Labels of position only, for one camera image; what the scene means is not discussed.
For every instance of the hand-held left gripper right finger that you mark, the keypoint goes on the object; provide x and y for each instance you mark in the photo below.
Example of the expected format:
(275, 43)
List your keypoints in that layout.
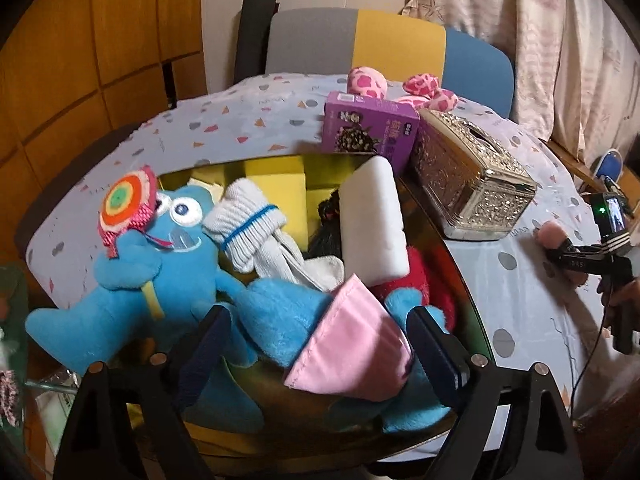
(435, 360)

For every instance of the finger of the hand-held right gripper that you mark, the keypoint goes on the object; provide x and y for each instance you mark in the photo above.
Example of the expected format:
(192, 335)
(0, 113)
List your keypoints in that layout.
(580, 260)

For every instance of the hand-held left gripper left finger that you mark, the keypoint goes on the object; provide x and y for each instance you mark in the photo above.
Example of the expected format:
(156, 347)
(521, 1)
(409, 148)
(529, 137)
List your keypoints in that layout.
(200, 360)

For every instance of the pink soft pad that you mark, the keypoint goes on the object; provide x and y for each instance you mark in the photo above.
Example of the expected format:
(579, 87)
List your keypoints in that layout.
(550, 235)

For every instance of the gold-lined tray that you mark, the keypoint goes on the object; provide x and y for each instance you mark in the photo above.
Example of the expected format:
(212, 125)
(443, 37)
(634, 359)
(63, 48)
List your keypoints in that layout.
(467, 310)

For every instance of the blue bear plush pink skirt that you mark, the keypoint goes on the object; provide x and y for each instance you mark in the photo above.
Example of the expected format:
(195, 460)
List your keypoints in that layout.
(350, 350)

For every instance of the red plush toy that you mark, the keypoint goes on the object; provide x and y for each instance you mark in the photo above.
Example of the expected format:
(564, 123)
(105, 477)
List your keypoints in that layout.
(425, 275)

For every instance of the blue monster plush with lollipop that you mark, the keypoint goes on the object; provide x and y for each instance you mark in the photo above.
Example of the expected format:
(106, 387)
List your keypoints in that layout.
(125, 300)

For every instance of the white knitted sock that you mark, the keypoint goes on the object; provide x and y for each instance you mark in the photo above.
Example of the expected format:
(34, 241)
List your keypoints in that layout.
(245, 225)

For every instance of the white foam sponge block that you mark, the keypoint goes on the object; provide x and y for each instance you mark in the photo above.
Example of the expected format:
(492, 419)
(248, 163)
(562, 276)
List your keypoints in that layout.
(372, 220)

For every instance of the yellow sponge with green scourer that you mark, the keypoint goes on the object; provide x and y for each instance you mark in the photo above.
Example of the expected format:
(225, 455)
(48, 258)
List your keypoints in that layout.
(275, 185)

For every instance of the person's right hand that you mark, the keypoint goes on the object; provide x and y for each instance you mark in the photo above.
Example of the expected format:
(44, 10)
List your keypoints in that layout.
(635, 305)

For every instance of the small blue chair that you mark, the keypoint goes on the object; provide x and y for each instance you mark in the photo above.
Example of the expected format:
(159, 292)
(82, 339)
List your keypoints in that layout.
(610, 162)

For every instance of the wooden side table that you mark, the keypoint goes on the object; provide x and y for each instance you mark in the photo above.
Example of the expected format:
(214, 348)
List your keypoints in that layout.
(570, 160)

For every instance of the patterned light blue tablecloth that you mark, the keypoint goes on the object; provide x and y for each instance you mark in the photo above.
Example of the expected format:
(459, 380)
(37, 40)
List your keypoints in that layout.
(525, 310)

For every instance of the silver embossed tissue box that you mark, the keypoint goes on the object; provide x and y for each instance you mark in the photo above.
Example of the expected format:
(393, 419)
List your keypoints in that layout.
(470, 180)

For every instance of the glass side table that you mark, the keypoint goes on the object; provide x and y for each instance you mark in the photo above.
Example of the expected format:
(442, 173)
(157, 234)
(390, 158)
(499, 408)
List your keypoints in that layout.
(15, 340)

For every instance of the patterned beige curtain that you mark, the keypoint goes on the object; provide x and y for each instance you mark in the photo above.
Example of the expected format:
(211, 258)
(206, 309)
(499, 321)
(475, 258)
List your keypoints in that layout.
(550, 35)

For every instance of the pink spotted plush toy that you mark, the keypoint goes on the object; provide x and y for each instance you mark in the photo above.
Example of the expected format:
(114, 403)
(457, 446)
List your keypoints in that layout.
(425, 87)

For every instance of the purple snack box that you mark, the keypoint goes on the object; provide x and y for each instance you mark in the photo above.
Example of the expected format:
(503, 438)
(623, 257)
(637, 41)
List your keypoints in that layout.
(370, 130)

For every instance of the grey yellow blue chair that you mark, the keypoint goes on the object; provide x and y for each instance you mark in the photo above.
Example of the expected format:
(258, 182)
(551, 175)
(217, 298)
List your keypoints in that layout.
(400, 45)

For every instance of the black rolled mat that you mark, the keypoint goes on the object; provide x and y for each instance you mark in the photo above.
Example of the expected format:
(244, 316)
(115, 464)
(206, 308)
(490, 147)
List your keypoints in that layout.
(252, 35)

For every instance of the wooden cabinet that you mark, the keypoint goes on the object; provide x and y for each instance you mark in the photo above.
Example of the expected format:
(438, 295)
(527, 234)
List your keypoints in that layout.
(100, 35)

